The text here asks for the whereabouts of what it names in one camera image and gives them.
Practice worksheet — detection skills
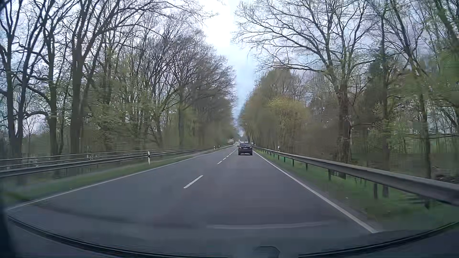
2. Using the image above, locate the grey asphalt road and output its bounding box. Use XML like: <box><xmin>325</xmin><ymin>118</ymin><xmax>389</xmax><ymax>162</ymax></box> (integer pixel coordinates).
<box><xmin>7</xmin><ymin>143</ymin><xmax>381</xmax><ymax>248</ymax></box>

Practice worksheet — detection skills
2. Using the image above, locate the metal guard rail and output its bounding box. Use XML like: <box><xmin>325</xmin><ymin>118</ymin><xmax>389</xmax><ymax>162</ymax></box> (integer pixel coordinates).
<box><xmin>0</xmin><ymin>145</ymin><xmax>234</xmax><ymax>180</ymax></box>
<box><xmin>253</xmin><ymin>145</ymin><xmax>459</xmax><ymax>209</ymax></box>

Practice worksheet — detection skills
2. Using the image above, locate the grass verge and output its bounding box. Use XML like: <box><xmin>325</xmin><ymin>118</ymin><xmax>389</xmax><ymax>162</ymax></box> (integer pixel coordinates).
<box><xmin>254</xmin><ymin>148</ymin><xmax>459</xmax><ymax>231</ymax></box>
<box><xmin>0</xmin><ymin>145</ymin><xmax>234</xmax><ymax>206</ymax></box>

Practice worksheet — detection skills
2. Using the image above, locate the car's own bonnet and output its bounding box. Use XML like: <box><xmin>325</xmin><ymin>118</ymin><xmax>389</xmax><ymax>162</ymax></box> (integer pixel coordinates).
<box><xmin>6</xmin><ymin>215</ymin><xmax>459</xmax><ymax>258</ymax></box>

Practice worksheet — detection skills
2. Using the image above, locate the row of trees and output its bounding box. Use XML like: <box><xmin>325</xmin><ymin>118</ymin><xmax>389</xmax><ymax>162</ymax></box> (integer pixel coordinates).
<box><xmin>233</xmin><ymin>0</ymin><xmax>459</xmax><ymax>183</ymax></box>
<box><xmin>0</xmin><ymin>0</ymin><xmax>239</xmax><ymax>162</ymax></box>

